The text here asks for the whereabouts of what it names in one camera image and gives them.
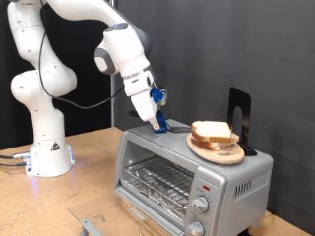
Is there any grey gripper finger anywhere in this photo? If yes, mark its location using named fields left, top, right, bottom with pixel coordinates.
left=150, top=117, right=162, bottom=132

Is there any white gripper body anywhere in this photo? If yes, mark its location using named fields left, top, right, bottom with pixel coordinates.
left=130, top=88, right=159, bottom=123

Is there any metal spatula with blue block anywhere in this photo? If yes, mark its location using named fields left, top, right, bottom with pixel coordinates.
left=128, top=109, right=194, bottom=135

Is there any glass oven door with handle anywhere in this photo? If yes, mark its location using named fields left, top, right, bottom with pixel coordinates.
left=68, top=189, right=185, bottom=236

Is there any silver toaster oven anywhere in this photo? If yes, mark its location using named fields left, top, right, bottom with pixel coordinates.
left=112, top=118, right=274, bottom=236

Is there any silver oven knob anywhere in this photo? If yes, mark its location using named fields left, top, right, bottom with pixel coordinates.
left=186, top=219, right=206, bottom=236
left=191, top=196, right=211, bottom=214

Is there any vertical metal pole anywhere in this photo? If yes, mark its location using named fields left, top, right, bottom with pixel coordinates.
left=106, top=0, right=117, bottom=128

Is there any round wooden board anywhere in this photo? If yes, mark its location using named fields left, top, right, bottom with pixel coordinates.
left=186, top=132, right=246, bottom=166

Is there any thin metal pin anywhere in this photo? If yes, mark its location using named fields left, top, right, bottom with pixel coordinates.
left=228, top=126, right=234, bottom=155

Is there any black metal bookend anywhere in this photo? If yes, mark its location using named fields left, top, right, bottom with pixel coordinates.
left=226, top=87, right=258, bottom=157

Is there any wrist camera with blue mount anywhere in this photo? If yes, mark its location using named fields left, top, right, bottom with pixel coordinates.
left=150, top=85, right=168, bottom=107

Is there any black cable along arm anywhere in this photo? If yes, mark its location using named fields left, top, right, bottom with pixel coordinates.
left=37, top=0, right=126, bottom=110

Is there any black base cable silver plug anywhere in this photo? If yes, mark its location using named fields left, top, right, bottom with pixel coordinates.
left=0, top=151, right=32, bottom=160

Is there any thin black base cable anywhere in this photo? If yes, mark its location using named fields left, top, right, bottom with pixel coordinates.
left=0, top=161, right=30, bottom=168

